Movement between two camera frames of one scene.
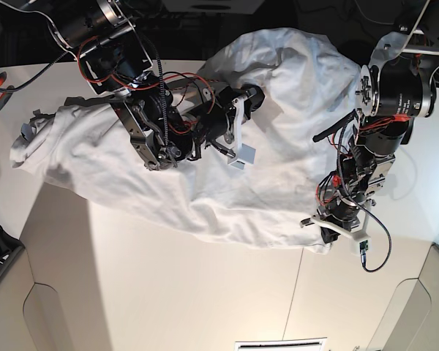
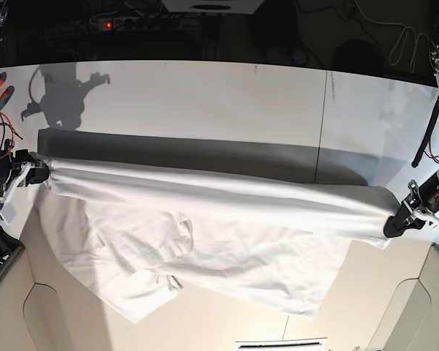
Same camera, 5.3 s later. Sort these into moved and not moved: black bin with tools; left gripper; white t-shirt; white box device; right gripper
Moved: right gripper; white t-shirt; left gripper
Not moved: black bin with tools; white box device
